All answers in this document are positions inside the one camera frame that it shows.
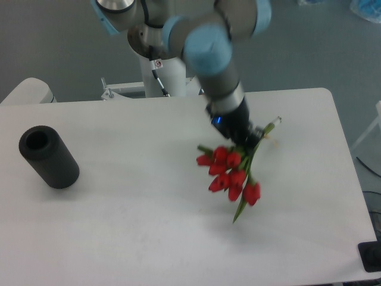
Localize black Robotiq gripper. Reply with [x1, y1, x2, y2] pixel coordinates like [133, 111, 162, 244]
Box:
[205, 99, 262, 146]

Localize red tulip bouquet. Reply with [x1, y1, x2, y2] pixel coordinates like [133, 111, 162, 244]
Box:
[196, 116, 282, 222]

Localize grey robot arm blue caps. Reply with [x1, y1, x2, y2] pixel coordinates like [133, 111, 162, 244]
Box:
[91, 1, 271, 148]

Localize blue plastic bag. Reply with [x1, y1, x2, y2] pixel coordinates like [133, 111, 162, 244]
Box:
[349, 0, 380, 24]

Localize black device table corner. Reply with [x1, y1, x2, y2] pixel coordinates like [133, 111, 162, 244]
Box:
[358, 241, 380, 273]

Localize black cylindrical vase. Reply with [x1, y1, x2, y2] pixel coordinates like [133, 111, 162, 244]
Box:
[18, 125, 80, 189]

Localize white rounded object left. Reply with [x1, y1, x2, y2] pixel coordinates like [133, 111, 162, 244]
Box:
[1, 77, 57, 106]

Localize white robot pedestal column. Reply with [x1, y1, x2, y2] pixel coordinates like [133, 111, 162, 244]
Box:
[127, 23, 194, 98]

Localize grey cable on pedestal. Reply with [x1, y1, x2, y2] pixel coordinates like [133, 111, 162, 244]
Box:
[148, 45, 171, 98]

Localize white pedestal base frame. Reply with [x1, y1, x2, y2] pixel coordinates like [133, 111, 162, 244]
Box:
[101, 77, 205, 101]

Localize black cable on floor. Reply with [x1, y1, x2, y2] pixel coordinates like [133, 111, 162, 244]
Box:
[355, 156, 381, 176]

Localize white frame right edge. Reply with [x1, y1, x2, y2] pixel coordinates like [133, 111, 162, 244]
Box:
[350, 101, 380, 151]

